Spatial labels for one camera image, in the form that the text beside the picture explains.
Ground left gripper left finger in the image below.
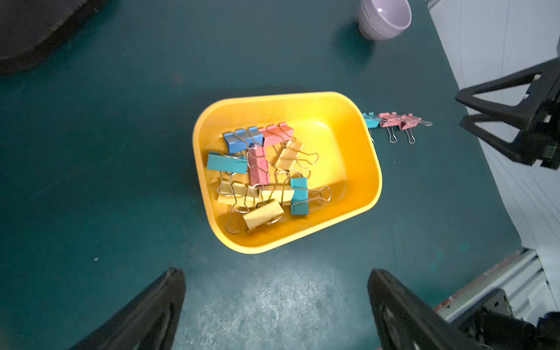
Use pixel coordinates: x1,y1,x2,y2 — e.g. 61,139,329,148
72,268,186,349

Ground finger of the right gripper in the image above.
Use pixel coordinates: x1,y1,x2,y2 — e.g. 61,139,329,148
456,58,559,129
459,115,543,166

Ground teal binder clip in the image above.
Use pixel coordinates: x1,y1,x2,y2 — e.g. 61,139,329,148
290,178,332,216
207,152,249,174
363,112,381,144

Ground cream binder clip lower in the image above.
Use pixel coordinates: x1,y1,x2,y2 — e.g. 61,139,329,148
225,200,284,234

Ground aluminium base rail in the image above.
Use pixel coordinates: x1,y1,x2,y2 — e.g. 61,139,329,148
435,249,559,325

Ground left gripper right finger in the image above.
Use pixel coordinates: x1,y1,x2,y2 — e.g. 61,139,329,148
367,269,477,350

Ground teal binder clip in box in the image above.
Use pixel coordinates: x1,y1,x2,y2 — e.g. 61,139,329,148
290,178,332,216

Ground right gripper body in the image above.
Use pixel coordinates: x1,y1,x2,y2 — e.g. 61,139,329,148
520,73,559,171

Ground purple ceramic bowl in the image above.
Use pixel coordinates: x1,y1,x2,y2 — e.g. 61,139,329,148
358,0,412,41

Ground cream binder clip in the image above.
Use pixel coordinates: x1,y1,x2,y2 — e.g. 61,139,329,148
274,141,319,172
225,200,284,234

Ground large pink binder clip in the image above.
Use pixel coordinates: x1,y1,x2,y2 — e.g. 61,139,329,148
247,145,270,186

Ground pink binder clip in box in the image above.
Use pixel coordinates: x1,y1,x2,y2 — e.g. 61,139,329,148
259,122,295,147

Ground blue binder clip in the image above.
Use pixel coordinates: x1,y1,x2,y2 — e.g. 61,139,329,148
223,127,264,154

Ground yellow plastic storage box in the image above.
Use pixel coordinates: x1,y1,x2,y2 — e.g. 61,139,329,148
192,92,382,254

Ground green table mat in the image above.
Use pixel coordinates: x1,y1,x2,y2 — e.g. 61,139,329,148
1,1,522,349

